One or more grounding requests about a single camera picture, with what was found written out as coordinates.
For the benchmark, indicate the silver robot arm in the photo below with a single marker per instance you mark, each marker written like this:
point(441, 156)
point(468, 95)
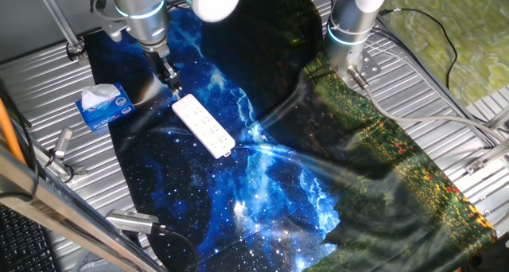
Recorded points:
point(139, 5)

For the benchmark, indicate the green patterned floor mat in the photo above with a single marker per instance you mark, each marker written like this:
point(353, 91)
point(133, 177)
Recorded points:
point(469, 33)

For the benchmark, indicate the black keyboard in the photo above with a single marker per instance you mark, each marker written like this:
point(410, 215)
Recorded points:
point(22, 244)

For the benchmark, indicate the white power strip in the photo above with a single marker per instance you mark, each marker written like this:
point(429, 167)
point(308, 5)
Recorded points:
point(203, 125)

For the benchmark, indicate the small silver camera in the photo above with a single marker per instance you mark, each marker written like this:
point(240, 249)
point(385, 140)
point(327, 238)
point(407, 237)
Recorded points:
point(63, 141)

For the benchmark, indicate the orange pole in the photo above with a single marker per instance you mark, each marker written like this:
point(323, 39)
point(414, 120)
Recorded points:
point(8, 133)

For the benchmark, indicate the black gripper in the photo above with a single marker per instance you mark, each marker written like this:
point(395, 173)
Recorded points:
point(161, 67)

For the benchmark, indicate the aluminium frame beam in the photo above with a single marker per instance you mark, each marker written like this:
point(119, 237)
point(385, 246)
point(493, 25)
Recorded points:
point(59, 212)

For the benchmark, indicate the blue tissue box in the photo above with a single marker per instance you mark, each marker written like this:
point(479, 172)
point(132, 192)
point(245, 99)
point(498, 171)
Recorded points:
point(111, 113)

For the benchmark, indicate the dark flower meadow cloth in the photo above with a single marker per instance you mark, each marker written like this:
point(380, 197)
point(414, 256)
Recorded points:
point(378, 192)

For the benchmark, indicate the aluminium profile with bracket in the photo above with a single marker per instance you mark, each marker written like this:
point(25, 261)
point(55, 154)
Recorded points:
point(487, 156)

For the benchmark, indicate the wide silver camera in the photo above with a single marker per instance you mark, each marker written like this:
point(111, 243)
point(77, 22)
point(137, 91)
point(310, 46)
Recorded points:
point(129, 221)

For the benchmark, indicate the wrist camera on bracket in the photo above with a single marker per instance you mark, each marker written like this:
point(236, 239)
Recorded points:
point(115, 31)

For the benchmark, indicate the metal base mounting plate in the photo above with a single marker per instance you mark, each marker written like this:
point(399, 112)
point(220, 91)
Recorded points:
point(367, 67)

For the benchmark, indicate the blue galaxy print cloth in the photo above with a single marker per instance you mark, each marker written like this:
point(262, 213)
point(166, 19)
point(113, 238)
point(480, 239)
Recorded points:
point(179, 192)

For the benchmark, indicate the white tissue sheet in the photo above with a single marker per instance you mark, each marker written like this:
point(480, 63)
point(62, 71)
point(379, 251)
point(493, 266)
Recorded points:
point(97, 94)

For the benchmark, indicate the slanted metal pole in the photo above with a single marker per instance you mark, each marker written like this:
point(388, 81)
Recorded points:
point(59, 21)

